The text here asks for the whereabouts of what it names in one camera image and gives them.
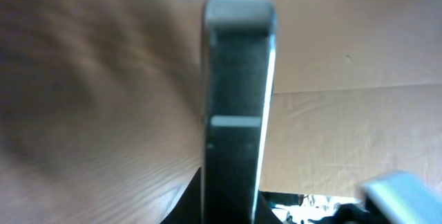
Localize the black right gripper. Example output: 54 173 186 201
272 192 365 224

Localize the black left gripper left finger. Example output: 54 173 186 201
160 168 202 224

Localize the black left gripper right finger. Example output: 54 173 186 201
255 192 282 224

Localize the Galaxy S25 Ultra smartphone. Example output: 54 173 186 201
201 0 277 223

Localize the brown cardboard panel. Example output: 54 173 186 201
260 0 441 196

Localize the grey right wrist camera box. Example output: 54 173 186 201
360 171 441 224

